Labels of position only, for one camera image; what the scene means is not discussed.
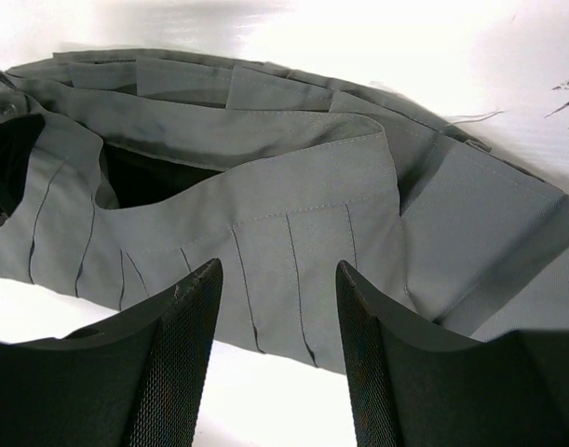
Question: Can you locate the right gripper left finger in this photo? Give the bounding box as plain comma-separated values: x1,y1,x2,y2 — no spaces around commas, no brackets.
0,259,223,446

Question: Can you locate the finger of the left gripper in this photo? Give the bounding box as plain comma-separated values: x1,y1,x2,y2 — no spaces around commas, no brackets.
0,102,45,227

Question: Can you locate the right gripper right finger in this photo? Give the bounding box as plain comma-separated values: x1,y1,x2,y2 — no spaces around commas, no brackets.
335,262,569,446

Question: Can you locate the grey pleated skirt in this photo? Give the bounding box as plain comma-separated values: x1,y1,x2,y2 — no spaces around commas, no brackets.
0,49,569,373

